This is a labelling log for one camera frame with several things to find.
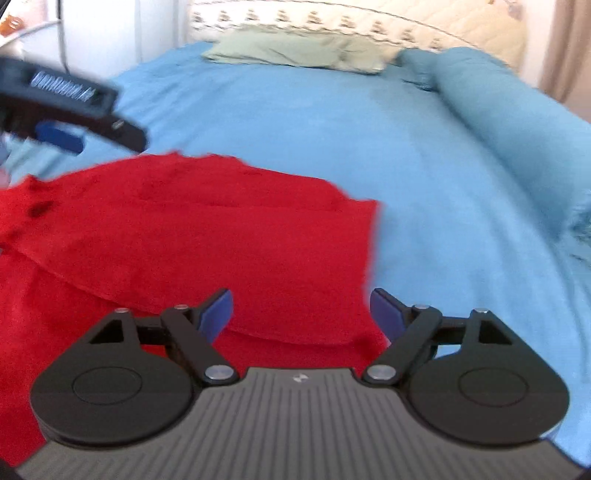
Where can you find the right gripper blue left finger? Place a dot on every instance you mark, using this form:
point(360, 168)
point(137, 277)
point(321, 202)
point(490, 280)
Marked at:
point(191, 334)

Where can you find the beige curtain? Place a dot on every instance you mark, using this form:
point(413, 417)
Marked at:
point(566, 68)

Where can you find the white shelf unit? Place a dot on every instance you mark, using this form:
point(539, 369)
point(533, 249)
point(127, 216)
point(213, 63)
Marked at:
point(37, 44)

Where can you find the cream quilted headboard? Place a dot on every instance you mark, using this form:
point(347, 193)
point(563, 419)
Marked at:
point(494, 27)

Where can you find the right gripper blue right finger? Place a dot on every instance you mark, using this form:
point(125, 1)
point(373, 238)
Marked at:
point(409, 330)

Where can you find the rolled blue duvet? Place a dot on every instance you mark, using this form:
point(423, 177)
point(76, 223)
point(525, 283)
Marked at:
point(541, 143)

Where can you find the blue bed sheet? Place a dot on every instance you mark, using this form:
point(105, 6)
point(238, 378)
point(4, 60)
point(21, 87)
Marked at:
point(455, 230)

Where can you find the green pillow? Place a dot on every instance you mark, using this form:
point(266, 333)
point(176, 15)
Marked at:
point(299, 48)

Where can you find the red long-sleeve sweater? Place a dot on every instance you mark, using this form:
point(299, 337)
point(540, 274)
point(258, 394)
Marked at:
point(151, 232)

